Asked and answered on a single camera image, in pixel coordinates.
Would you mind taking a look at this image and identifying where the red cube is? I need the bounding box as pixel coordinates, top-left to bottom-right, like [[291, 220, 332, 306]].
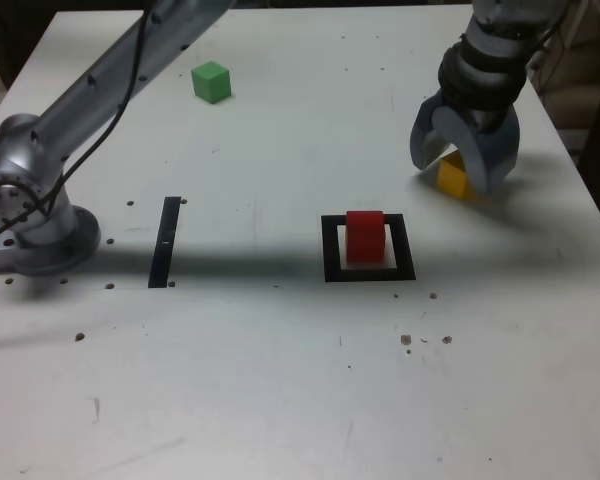
[[345, 209, 385, 265]]

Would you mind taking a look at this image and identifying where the yellow cube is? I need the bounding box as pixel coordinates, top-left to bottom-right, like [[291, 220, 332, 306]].
[[436, 152, 481, 201]]

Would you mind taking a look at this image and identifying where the black tape strip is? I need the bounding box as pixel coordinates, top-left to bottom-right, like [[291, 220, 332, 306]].
[[147, 196, 182, 290]]

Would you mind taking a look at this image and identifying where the green cube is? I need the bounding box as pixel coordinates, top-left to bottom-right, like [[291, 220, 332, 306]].
[[190, 60, 231, 105]]

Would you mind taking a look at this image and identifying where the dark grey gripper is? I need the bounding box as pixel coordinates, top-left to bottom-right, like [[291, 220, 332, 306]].
[[408, 97, 522, 197]]

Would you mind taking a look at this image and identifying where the white background frame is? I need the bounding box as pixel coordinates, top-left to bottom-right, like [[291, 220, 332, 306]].
[[527, 0, 595, 84]]

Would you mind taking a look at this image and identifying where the black tape square outline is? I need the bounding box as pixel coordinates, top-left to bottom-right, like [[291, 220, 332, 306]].
[[320, 213, 417, 284]]

